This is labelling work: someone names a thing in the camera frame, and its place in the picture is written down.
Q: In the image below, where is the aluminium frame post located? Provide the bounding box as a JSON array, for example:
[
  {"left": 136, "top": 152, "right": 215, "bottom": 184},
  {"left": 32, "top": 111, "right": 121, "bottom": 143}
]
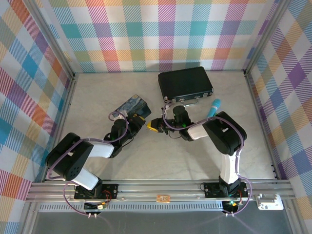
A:
[
  {"left": 242, "top": 0, "right": 293, "bottom": 77},
  {"left": 28, "top": 0, "right": 76, "bottom": 78}
]

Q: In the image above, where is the teal cylindrical tool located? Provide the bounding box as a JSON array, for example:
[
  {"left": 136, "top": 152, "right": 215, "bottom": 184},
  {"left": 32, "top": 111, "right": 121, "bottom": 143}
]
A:
[{"left": 207, "top": 98, "right": 221, "bottom": 118}]

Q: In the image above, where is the white plastic clamp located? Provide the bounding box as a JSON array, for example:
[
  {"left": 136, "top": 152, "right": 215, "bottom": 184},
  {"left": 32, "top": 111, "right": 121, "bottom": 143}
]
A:
[{"left": 256, "top": 194, "right": 285, "bottom": 211}]

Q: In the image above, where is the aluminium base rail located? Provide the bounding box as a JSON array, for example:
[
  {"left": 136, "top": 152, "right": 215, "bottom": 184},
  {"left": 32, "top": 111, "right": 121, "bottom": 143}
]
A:
[{"left": 25, "top": 179, "right": 297, "bottom": 203}]

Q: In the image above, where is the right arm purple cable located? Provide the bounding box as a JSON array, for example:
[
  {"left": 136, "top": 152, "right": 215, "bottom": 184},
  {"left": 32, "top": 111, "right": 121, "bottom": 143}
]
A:
[{"left": 161, "top": 103, "right": 252, "bottom": 216}]

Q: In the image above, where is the slotted grey cable duct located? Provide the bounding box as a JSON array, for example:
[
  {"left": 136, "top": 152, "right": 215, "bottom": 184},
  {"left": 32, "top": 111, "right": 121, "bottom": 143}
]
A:
[{"left": 36, "top": 203, "right": 246, "bottom": 213}]

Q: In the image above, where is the black briefcase with metal handle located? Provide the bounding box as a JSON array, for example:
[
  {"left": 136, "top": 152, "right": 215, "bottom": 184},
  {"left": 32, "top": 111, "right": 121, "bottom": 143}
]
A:
[{"left": 157, "top": 66, "right": 215, "bottom": 107}]

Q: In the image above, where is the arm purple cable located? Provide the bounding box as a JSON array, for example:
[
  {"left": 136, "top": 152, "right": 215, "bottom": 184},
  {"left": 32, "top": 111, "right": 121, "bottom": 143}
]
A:
[
  {"left": 47, "top": 111, "right": 130, "bottom": 217},
  {"left": 161, "top": 103, "right": 252, "bottom": 216}
]

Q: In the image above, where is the aluminium side rail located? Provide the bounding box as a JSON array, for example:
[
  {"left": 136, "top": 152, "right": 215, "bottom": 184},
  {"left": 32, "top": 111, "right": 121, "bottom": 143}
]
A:
[
  {"left": 41, "top": 73, "right": 80, "bottom": 183},
  {"left": 244, "top": 70, "right": 285, "bottom": 180}
]

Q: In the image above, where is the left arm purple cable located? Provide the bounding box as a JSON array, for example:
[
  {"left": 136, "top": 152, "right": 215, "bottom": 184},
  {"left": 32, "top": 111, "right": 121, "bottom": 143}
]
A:
[{"left": 47, "top": 111, "right": 130, "bottom": 217}]

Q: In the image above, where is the starry night print tin box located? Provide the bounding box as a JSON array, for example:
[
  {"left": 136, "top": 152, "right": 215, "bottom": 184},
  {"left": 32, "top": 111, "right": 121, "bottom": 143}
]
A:
[{"left": 116, "top": 94, "right": 152, "bottom": 120}]

